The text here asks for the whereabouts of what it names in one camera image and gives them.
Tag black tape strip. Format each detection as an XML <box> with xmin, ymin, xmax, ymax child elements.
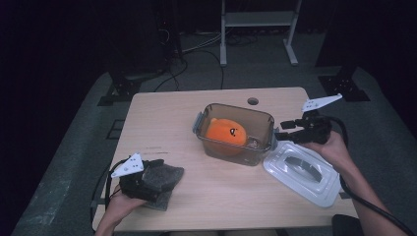
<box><xmin>89</xmin><ymin>197</ymin><xmax>109</xmax><ymax>208</ymax></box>

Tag person's left hand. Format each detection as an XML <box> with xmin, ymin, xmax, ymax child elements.
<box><xmin>106</xmin><ymin>188</ymin><xmax>147</xmax><ymax>224</ymax></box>

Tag grey fluffy cloth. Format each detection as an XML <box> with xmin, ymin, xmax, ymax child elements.
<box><xmin>141</xmin><ymin>163</ymin><xmax>185</xmax><ymax>211</ymax></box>

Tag white floor cables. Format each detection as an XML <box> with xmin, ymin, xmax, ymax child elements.
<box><xmin>180</xmin><ymin>30</ymin><xmax>224</xmax><ymax>54</ymax></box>

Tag white box lid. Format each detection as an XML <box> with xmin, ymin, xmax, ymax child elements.
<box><xmin>263</xmin><ymin>141</ymin><xmax>342</xmax><ymax>208</ymax></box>

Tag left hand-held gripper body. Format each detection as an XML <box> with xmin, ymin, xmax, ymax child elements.
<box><xmin>110</xmin><ymin>152</ymin><xmax>158</xmax><ymax>202</ymax></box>

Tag black chair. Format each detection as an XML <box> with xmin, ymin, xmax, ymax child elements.
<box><xmin>331</xmin><ymin>213</ymin><xmax>366</xmax><ymax>236</ymax></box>

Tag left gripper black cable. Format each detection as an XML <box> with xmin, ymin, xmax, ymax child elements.
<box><xmin>89</xmin><ymin>157</ymin><xmax>133</xmax><ymax>235</ymax></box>

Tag white metal stand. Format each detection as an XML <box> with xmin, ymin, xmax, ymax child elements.
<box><xmin>219</xmin><ymin>0</ymin><xmax>303</xmax><ymax>68</ymax></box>

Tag black tape square outline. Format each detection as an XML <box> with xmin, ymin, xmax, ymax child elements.
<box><xmin>105</xmin><ymin>119</ymin><xmax>126</xmax><ymax>141</ymax></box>

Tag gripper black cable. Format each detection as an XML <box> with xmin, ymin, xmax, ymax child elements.
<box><xmin>323</xmin><ymin>115</ymin><xmax>417</xmax><ymax>236</ymax></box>
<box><xmin>89</xmin><ymin>157</ymin><xmax>133</xmax><ymax>235</ymax></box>

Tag orange plush toy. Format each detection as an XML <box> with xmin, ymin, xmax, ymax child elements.
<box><xmin>205</xmin><ymin>117</ymin><xmax>249</xmax><ymax>157</ymax></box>

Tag black floor cable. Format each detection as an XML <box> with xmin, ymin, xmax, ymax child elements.
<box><xmin>153</xmin><ymin>48</ymin><xmax>226</xmax><ymax>93</ymax></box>

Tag person's right hand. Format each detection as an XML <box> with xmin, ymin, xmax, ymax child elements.
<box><xmin>304</xmin><ymin>131</ymin><xmax>353</xmax><ymax>173</ymax></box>

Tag clear grey storage box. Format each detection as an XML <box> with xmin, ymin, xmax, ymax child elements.
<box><xmin>192</xmin><ymin>102</ymin><xmax>280</xmax><ymax>167</ymax></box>

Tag black stand base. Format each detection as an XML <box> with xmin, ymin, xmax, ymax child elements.
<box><xmin>96</xmin><ymin>48</ymin><xmax>166</xmax><ymax>107</ymax></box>
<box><xmin>318</xmin><ymin>63</ymin><xmax>372</xmax><ymax>103</ymax></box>

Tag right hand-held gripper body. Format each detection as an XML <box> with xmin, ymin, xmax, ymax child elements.
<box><xmin>301</xmin><ymin>92</ymin><xmax>343</xmax><ymax>146</ymax></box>

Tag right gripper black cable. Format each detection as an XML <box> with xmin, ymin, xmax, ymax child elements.
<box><xmin>323</xmin><ymin>115</ymin><xmax>417</xmax><ymax>236</ymax></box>

